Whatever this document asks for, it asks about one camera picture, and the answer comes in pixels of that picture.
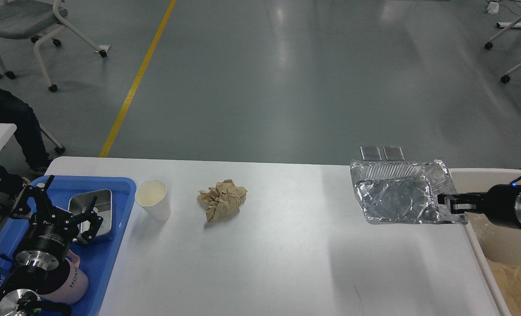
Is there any floor outlet plate right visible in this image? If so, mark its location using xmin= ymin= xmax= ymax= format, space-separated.
xmin=383 ymin=146 xmax=406 ymax=162

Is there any white paper cup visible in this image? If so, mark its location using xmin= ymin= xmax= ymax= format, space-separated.
xmin=135 ymin=179 xmax=171 ymax=221

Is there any floor outlet plate left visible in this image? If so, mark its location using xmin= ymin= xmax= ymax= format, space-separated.
xmin=360 ymin=146 xmax=383 ymax=162

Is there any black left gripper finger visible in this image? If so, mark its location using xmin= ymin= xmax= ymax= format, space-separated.
xmin=9 ymin=175 xmax=55 ymax=220
xmin=72 ymin=195 xmax=104 ymax=244

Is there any brown paper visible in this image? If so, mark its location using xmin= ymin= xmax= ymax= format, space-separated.
xmin=487 ymin=259 xmax=521 ymax=316
xmin=199 ymin=179 xmax=248 ymax=223

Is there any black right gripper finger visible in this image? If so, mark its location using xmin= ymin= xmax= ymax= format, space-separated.
xmin=437 ymin=193 xmax=485 ymax=207
xmin=437 ymin=205 xmax=485 ymax=222

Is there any person in dark jeans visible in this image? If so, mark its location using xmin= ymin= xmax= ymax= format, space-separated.
xmin=0 ymin=88 xmax=53 ymax=176

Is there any aluminium foil tray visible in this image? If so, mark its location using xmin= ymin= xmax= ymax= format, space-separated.
xmin=350 ymin=159 xmax=468 ymax=225

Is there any white chair base right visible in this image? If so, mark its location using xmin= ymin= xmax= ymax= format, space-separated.
xmin=484 ymin=0 xmax=521 ymax=84

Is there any floor outlet plate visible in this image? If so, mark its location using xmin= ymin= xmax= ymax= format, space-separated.
xmin=360 ymin=146 xmax=383 ymax=162
xmin=383 ymin=146 xmax=406 ymax=162

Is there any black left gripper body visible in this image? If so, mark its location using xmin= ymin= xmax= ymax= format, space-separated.
xmin=14 ymin=212 xmax=79 ymax=270

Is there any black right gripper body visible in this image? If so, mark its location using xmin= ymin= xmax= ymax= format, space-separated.
xmin=480 ymin=176 xmax=521 ymax=230

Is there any stainless steel rectangular container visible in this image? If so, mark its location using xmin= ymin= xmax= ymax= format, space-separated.
xmin=68 ymin=189 xmax=114 ymax=244

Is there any brown paper in bin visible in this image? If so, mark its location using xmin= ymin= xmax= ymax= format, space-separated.
xmin=487 ymin=259 xmax=521 ymax=316

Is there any beige plastic bin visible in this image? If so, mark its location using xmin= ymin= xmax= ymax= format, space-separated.
xmin=443 ymin=169 xmax=521 ymax=316

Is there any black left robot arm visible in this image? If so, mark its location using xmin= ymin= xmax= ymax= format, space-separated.
xmin=0 ymin=176 xmax=104 ymax=316

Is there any pink ribbed mug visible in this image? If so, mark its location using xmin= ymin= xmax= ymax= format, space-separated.
xmin=37 ymin=250 xmax=89 ymax=305

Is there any grey office chair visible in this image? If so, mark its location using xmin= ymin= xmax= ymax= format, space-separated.
xmin=0 ymin=0 xmax=108 ymax=92

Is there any blue plastic tray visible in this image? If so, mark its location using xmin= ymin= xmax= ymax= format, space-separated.
xmin=0 ymin=176 xmax=137 ymax=316

